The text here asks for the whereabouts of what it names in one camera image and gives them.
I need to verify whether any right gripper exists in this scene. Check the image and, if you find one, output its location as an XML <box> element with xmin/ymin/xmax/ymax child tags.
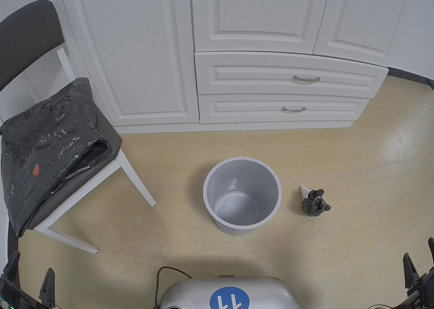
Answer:
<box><xmin>400</xmin><ymin>237</ymin><xmax>434</xmax><ymax>309</ymax></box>

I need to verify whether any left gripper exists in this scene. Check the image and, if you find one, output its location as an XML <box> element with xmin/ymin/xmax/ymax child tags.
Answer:
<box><xmin>0</xmin><ymin>251</ymin><xmax>56</xmax><ymax>309</ymax></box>

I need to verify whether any black plastic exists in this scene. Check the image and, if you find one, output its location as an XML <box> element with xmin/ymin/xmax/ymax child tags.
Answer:
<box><xmin>301</xmin><ymin>189</ymin><xmax>333</xmax><ymax>217</ymax></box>

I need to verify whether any black plastic bag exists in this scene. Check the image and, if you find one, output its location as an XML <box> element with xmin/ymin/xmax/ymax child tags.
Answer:
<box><xmin>1</xmin><ymin>78</ymin><xmax>112</xmax><ymax>238</ymax></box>

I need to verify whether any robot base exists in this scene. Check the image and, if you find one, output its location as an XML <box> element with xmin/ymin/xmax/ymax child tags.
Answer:
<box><xmin>162</xmin><ymin>275</ymin><xmax>306</xmax><ymax>309</ymax></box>

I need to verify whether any white trash bin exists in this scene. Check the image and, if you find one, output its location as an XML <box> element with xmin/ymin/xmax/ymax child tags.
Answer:
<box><xmin>203</xmin><ymin>157</ymin><xmax>283</xmax><ymax>236</ymax></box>

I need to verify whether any white wardrobe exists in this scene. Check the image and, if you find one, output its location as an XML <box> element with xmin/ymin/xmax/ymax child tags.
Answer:
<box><xmin>41</xmin><ymin>0</ymin><xmax>390</xmax><ymax>135</ymax></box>

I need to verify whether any dark grey white chair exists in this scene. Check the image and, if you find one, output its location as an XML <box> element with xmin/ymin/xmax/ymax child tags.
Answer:
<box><xmin>0</xmin><ymin>0</ymin><xmax>157</xmax><ymax>254</ymax></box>

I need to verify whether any black cable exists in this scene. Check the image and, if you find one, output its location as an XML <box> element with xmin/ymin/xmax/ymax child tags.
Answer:
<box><xmin>154</xmin><ymin>266</ymin><xmax>192</xmax><ymax>309</ymax></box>

